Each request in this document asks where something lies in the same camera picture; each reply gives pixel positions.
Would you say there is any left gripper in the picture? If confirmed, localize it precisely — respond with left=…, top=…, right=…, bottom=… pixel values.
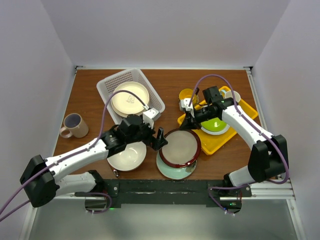
left=126, top=117, right=167, bottom=151

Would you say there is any dark bottom plate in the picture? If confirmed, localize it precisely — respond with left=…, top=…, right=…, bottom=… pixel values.
left=159, top=128, right=201, bottom=168

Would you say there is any white bear print plate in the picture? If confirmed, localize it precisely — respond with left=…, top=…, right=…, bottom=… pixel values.
left=111, top=81, right=150, bottom=116

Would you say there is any cream pink floral plate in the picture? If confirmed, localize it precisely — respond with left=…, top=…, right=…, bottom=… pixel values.
left=111, top=104, right=145, bottom=118

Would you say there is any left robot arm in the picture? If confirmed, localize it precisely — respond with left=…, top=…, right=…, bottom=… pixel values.
left=20, top=114, right=168, bottom=208

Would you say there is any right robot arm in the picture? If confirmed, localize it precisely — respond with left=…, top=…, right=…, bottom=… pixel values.
left=179, top=86, right=289, bottom=197

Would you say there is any woven coaster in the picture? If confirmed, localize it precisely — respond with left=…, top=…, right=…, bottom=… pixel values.
left=179, top=95, right=199, bottom=111

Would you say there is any green white bowl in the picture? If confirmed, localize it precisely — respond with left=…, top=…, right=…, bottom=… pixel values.
left=201, top=117, right=230, bottom=136

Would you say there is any yellow plastic tray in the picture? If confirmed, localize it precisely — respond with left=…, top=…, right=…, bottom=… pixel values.
left=177, top=86, right=258, bottom=155

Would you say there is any white ceramic bowl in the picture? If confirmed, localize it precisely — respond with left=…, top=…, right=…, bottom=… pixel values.
left=107, top=142, right=147, bottom=172

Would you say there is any yellow mug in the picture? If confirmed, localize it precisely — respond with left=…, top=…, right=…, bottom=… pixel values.
left=178, top=87, right=200, bottom=106

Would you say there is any pale green bottom plate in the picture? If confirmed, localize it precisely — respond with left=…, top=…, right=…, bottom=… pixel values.
left=156, top=153, right=197, bottom=180

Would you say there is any light blue mug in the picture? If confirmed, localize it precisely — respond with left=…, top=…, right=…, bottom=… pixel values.
left=220, top=90, right=241, bottom=103

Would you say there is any small metal utensil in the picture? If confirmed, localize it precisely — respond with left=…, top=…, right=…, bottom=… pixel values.
left=111, top=167, right=120, bottom=178

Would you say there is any white plastic basket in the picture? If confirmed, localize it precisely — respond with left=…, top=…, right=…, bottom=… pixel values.
left=96, top=68, right=165, bottom=124

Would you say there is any pink beige mug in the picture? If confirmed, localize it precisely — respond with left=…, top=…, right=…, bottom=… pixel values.
left=59, top=113, right=89, bottom=139

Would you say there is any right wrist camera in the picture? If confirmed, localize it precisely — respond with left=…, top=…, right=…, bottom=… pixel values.
left=179, top=98, right=195, bottom=118

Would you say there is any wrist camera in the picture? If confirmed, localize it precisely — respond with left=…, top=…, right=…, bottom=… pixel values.
left=179, top=98, right=195, bottom=118
left=142, top=108, right=161, bottom=129

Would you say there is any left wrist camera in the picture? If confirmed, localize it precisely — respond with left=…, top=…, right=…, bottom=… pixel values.
left=142, top=108, right=161, bottom=129

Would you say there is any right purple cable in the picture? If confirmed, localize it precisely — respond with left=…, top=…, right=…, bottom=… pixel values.
left=188, top=74, right=291, bottom=185

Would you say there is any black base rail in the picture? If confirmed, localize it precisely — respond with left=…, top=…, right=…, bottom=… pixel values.
left=99, top=179, right=252, bottom=210

